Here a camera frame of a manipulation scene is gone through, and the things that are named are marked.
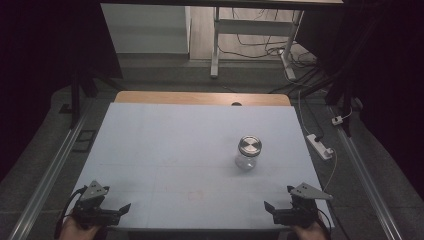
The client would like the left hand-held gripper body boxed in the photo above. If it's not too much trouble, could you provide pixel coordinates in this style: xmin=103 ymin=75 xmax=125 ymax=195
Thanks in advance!
xmin=71 ymin=180 xmax=122 ymax=230

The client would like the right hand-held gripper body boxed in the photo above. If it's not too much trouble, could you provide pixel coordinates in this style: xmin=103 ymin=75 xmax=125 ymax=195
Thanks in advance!
xmin=272 ymin=182 xmax=334 ymax=230

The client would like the clear glass jar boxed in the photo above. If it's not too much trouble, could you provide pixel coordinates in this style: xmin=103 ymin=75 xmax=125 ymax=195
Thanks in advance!
xmin=234 ymin=146 xmax=260 ymax=172

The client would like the round silver metal lid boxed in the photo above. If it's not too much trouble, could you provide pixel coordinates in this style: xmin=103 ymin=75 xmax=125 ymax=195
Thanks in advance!
xmin=237 ymin=135 xmax=263 ymax=158

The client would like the person's right hand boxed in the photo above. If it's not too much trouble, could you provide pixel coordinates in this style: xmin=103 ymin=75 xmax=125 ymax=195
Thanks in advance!
xmin=289 ymin=215 xmax=330 ymax=240

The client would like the person's left hand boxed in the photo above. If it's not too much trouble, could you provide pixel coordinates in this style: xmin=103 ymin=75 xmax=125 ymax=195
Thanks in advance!
xmin=59 ymin=214 xmax=103 ymax=240

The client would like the white power strip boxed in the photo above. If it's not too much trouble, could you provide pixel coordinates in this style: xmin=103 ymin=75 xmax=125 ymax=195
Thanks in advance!
xmin=306 ymin=133 xmax=335 ymax=161

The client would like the white table cover board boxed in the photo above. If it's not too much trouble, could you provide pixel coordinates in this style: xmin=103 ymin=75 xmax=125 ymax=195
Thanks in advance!
xmin=71 ymin=102 xmax=336 ymax=232

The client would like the black metal stand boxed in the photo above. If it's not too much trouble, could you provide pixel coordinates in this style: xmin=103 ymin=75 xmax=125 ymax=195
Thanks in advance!
xmin=59 ymin=64 xmax=125 ymax=130
xmin=293 ymin=64 xmax=365 ymax=138

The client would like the wooden table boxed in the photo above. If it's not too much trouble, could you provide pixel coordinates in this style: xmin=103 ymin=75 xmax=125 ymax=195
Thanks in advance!
xmin=114 ymin=90 xmax=292 ymax=107

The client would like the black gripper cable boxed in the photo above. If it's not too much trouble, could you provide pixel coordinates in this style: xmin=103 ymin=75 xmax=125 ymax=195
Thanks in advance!
xmin=53 ymin=186 xmax=87 ymax=240
xmin=316 ymin=208 xmax=335 ymax=236

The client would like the thin white cable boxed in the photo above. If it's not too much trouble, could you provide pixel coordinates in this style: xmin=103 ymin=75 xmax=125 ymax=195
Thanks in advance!
xmin=321 ymin=148 xmax=339 ymax=194

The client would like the black rectangular floor bracket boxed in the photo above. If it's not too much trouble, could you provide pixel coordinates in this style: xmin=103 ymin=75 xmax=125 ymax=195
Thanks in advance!
xmin=72 ymin=129 xmax=98 ymax=154

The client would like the aluminium floor rail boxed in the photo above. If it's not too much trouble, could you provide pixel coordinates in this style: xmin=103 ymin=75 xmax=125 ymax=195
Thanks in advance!
xmin=8 ymin=106 xmax=92 ymax=240
xmin=328 ymin=106 xmax=405 ymax=240

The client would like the tangle of floor cables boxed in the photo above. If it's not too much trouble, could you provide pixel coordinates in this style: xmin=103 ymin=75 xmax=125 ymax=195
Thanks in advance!
xmin=218 ymin=7 xmax=322 ymax=69

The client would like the white desk frame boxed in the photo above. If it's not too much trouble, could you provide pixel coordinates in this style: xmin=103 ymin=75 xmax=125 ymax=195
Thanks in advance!
xmin=209 ymin=6 xmax=305 ymax=81

